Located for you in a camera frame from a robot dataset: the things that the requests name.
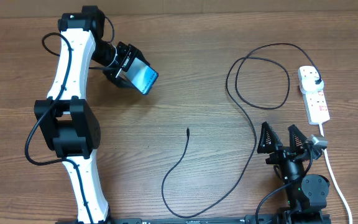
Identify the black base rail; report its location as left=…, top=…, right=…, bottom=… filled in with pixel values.
left=55, top=215, right=331, bottom=224

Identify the white power strip cord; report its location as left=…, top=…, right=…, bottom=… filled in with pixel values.
left=318, top=123, right=354, bottom=224

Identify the white power strip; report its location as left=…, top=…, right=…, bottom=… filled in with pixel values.
left=298, top=66, right=330, bottom=125

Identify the black USB charging cable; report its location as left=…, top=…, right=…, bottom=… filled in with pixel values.
left=161, top=43, right=323, bottom=219

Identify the Samsung Galaxy smartphone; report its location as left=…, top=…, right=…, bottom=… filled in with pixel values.
left=125, top=58, right=158, bottom=95

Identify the white charger plug adapter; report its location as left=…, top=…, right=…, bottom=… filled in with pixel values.
left=300, top=77, right=324, bottom=94

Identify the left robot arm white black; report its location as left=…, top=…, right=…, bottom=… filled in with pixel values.
left=30, top=6, right=158, bottom=223

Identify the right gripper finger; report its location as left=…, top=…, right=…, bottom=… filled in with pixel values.
left=257, top=121, right=283, bottom=154
left=288, top=124, right=307, bottom=152

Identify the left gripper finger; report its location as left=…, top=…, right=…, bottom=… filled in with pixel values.
left=134, top=47, right=150, bottom=65
left=112, top=77, right=135, bottom=88

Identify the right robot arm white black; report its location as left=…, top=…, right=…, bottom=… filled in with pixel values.
left=254, top=122, right=331, bottom=223

